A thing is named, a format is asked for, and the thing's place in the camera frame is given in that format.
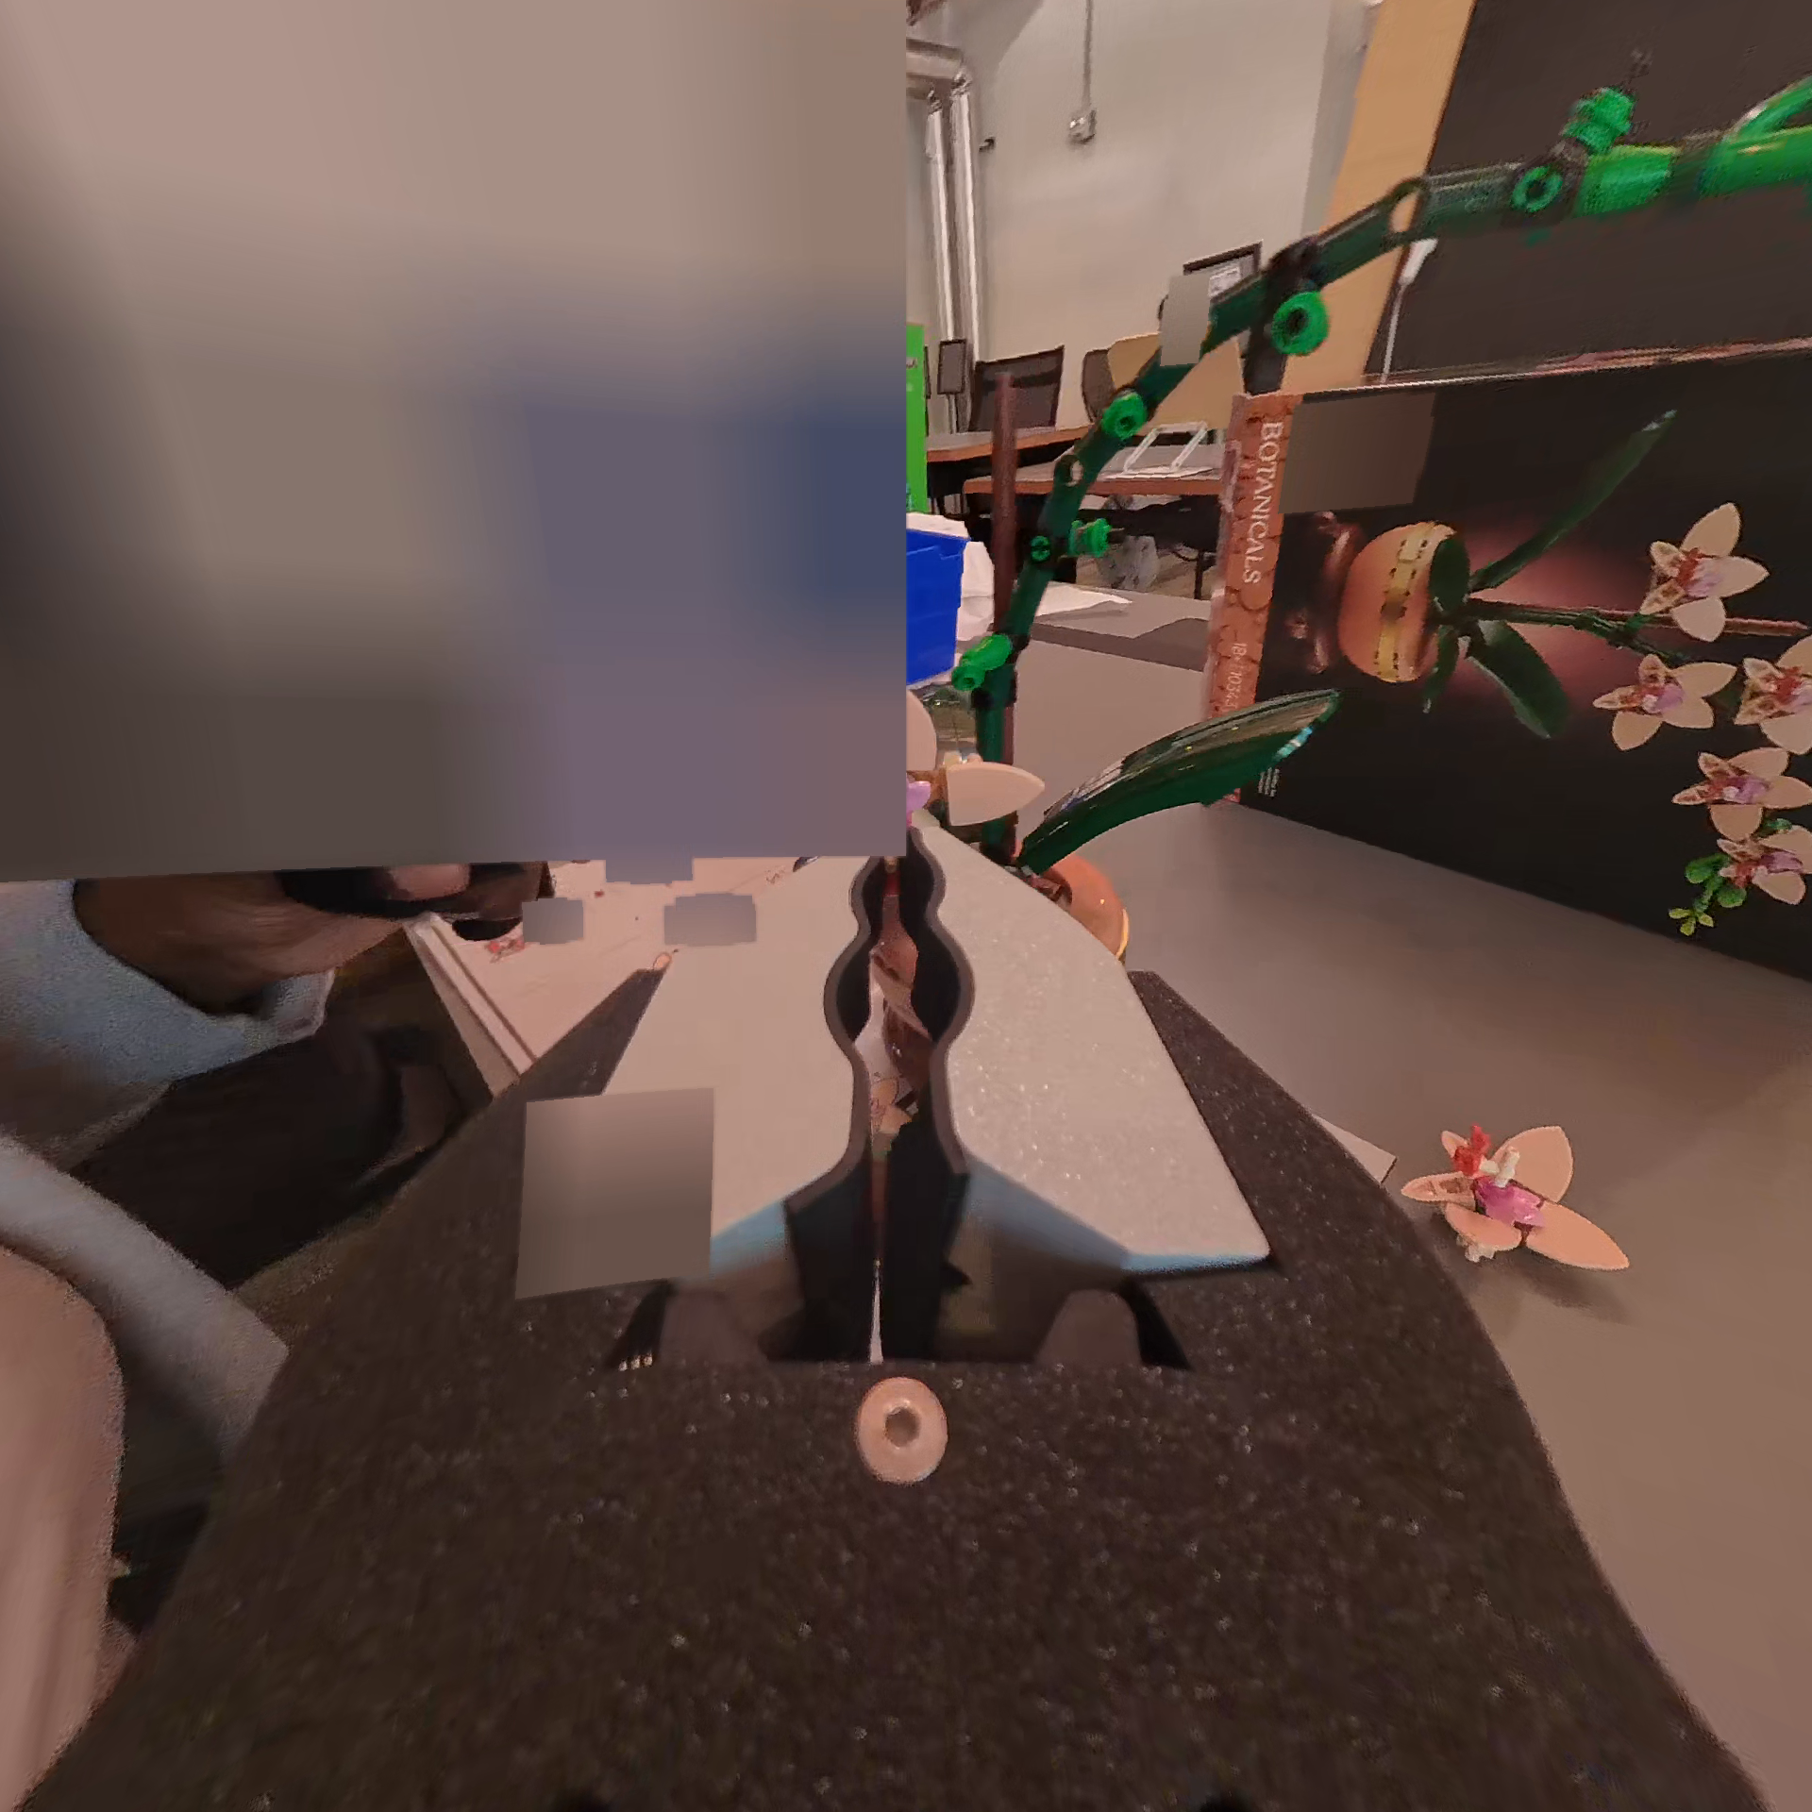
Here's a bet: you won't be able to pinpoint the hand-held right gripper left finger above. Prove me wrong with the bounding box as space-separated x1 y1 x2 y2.
524 861 874 1292

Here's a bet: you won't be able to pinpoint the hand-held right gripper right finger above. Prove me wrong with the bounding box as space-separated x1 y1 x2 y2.
904 824 1271 1349

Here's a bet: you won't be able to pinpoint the toy brick orchid plant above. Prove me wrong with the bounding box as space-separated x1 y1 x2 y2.
866 49 1812 1135

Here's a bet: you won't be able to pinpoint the person's left forearm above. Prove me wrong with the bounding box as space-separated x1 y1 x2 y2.
0 877 338 1140

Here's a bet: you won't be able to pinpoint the grey desk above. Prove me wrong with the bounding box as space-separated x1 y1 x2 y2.
408 587 1812 1812

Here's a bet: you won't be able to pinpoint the person's left hand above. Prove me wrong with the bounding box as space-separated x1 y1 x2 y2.
74 861 556 1011

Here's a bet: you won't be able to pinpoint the instruction booklet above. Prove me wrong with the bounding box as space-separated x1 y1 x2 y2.
460 852 853 1084

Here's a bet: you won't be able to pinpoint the toy brick orchid flower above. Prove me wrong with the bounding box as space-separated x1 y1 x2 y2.
1397 1121 1633 1271
906 686 1050 835

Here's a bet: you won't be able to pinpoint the blue plastic bin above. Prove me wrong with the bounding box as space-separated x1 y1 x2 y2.
906 529 974 683

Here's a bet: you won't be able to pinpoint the person's leg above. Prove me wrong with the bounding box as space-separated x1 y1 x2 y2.
62 1011 477 1289

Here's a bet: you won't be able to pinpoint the white crumpled plastic bag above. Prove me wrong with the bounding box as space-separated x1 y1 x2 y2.
960 544 1137 643

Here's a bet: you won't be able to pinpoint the brown background table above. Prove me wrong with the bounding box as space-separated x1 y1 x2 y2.
924 416 1235 603

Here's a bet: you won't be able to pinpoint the black orchid picture box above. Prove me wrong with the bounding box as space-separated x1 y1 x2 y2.
1205 0 1812 982

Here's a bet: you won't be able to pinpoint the dark background office chair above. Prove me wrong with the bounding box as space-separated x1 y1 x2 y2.
973 342 1070 435

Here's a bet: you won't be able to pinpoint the metal duct pipes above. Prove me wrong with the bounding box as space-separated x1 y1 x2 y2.
907 34 984 373

